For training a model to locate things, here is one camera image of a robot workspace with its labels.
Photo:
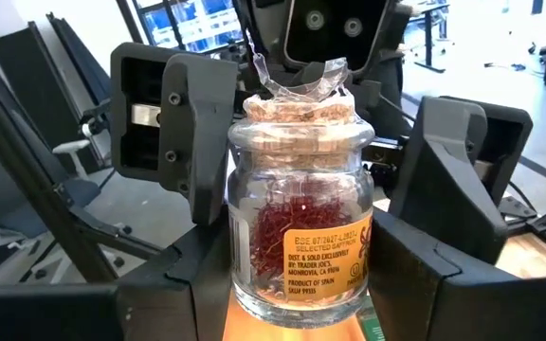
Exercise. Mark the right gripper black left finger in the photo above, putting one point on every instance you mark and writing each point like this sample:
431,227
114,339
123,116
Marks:
159,303

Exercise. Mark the black desk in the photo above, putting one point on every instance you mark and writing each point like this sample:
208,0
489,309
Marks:
427,38

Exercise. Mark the grey office chair white frame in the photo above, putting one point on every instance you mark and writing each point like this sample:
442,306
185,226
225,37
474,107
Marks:
71,147

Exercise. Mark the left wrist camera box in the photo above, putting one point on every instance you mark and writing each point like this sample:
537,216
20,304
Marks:
334,28

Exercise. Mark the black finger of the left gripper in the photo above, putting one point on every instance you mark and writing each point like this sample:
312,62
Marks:
197,142
443,199

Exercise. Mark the black partition panel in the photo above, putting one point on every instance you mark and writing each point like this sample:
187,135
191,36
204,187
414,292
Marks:
83,57
31,85

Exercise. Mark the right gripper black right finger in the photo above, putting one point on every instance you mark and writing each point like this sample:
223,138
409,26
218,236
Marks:
443,303

